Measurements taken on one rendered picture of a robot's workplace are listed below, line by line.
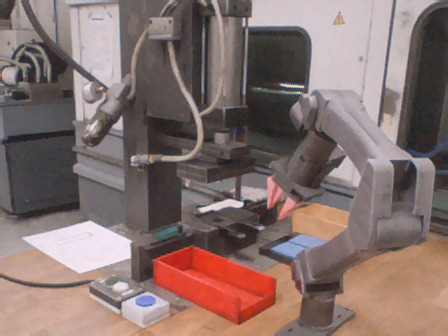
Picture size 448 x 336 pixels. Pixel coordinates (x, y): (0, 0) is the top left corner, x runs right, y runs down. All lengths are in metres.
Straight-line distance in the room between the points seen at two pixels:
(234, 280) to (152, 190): 0.42
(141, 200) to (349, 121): 0.78
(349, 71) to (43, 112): 3.01
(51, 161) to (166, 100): 3.14
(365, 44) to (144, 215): 0.88
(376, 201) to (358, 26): 1.12
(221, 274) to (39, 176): 3.33
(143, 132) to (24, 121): 2.93
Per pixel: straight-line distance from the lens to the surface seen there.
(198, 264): 1.17
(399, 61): 1.59
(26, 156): 4.26
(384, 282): 1.21
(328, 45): 1.78
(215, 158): 1.19
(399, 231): 0.69
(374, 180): 0.66
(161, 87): 1.28
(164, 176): 1.40
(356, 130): 0.75
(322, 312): 0.94
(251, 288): 1.07
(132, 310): 0.97
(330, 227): 1.36
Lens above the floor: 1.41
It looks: 19 degrees down
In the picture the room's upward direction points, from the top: 2 degrees clockwise
